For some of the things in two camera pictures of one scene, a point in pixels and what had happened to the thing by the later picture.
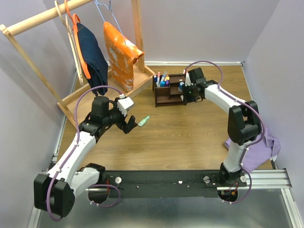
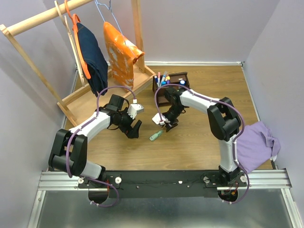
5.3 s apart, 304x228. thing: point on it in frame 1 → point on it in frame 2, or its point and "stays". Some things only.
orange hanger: [83, 61] stays
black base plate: [168, 184] stays
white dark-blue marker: [156, 79] stays
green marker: [143, 121] → [155, 136]
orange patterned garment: [122, 53] stays
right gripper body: [189, 94] → [173, 113]
